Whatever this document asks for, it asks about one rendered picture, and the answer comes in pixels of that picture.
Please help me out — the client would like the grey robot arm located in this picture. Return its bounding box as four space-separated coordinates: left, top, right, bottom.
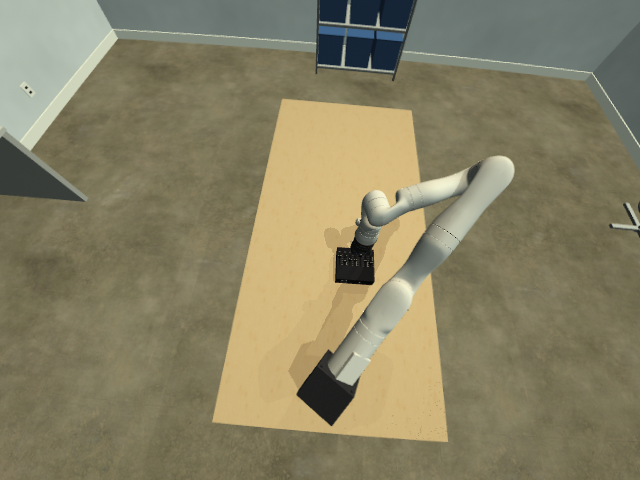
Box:
328 156 514 386

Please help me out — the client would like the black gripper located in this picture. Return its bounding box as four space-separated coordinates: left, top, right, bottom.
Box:
350 218 379 255

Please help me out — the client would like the black lighting desk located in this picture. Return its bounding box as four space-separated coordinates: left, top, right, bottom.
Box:
335 247 375 285

